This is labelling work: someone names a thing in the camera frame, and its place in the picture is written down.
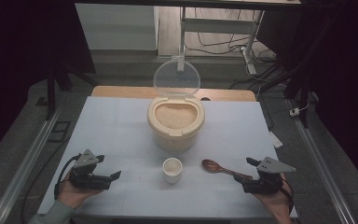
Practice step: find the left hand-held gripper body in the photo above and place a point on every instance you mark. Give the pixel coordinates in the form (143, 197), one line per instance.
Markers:
(85, 179)

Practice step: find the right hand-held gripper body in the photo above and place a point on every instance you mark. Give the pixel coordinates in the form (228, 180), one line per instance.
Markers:
(267, 183)

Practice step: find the brown wooden spoon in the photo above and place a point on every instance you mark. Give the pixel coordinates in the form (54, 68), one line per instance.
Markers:
(210, 165)

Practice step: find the white cup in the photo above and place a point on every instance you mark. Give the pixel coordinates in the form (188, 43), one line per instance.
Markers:
(172, 177)

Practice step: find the cream plastic rice container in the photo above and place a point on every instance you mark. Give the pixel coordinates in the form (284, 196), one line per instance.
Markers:
(175, 141)

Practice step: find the rice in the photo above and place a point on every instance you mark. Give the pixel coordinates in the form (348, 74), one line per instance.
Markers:
(175, 115)

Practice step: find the person's left hand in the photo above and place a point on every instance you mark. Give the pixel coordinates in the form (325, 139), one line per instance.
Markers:
(70, 196)

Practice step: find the person's right hand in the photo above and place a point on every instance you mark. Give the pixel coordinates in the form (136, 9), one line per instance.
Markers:
(278, 207)

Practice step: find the white paper tag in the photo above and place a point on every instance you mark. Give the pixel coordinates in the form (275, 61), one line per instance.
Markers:
(276, 140)

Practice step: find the white table cover sheet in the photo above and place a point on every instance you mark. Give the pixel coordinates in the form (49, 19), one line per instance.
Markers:
(121, 130)

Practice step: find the small white adapter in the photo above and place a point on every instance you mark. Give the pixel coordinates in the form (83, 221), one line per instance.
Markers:
(294, 112)

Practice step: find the black stand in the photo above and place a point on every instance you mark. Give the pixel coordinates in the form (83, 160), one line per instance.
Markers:
(295, 84)
(51, 93)

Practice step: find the clear plastic container lid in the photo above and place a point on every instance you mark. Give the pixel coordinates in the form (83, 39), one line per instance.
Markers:
(167, 84)

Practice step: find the dark curtain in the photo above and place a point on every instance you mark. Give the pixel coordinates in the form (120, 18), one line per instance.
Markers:
(348, 62)
(18, 46)

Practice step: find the aluminium frame rail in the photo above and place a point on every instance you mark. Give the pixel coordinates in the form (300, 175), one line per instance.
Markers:
(320, 168)
(28, 158)

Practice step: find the desk with white frame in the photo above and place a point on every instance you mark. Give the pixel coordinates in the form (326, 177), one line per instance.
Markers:
(217, 25)

